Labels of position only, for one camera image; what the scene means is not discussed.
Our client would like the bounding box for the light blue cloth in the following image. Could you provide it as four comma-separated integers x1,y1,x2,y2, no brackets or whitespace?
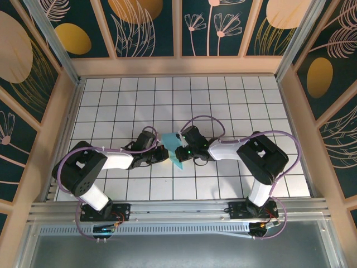
161,132,185,171

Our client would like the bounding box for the grey metal sheet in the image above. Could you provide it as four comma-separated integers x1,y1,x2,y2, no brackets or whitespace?
16,220,344,268

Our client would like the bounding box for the small circuit board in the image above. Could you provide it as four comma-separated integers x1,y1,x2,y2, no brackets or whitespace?
249,220,281,232
93,224,115,234

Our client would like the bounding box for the framed leaf picture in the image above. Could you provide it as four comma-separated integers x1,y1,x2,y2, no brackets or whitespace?
99,0,176,59

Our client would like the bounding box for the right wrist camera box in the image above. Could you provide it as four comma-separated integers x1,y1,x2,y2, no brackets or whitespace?
180,125,209,149

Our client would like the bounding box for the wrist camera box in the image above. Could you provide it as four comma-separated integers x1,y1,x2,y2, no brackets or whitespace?
136,131,158,150
180,125,209,149

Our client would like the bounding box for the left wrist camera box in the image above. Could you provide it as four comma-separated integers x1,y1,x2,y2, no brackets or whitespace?
136,131,158,150

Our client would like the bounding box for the aluminium front rail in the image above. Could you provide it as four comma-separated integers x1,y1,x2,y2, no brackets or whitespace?
27,197,332,224

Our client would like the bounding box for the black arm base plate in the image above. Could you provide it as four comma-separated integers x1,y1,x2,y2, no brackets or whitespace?
228,201,279,221
80,203,132,223

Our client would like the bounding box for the slotted cable duct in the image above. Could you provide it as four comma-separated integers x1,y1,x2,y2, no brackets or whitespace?
38,222,253,238

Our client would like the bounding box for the purple cable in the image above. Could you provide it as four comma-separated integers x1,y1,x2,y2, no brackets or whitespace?
178,116,303,241
52,126,164,243

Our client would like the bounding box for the pink flowers wall panel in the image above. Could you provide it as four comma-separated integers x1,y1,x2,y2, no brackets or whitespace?
181,0,250,58

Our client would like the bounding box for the single flower wall panel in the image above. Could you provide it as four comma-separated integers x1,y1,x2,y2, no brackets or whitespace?
0,97,39,203

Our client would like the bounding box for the yellow oval wall panel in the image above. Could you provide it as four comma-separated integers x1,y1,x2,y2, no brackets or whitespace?
37,0,115,59

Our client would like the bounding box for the aluminium frame post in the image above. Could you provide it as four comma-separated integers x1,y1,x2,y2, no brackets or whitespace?
274,0,327,82
23,0,83,84

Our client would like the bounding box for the fern leaf wall panel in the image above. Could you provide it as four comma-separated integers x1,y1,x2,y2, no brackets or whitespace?
295,0,357,121

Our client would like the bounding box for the leaf outline wall panel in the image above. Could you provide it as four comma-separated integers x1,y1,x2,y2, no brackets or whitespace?
319,103,357,199

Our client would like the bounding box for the small pale disc wall panel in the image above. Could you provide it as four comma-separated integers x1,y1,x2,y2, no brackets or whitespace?
244,0,317,56

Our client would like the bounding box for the large pale disc wall panel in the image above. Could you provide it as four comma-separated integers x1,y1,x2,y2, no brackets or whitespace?
0,0,61,125

